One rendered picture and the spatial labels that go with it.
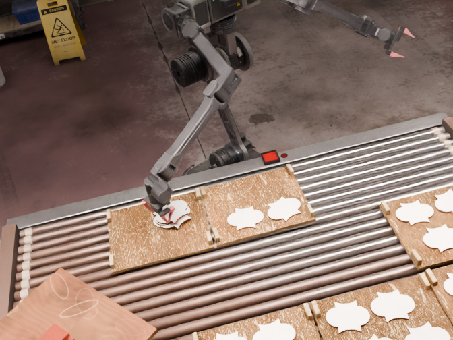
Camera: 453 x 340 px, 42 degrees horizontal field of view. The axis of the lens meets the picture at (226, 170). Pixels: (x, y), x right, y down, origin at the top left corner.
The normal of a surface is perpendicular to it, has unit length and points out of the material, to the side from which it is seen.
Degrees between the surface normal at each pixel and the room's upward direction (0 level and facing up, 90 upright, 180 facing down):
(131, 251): 0
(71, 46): 78
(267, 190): 0
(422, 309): 0
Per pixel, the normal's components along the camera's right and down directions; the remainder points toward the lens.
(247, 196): -0.14, -0.76
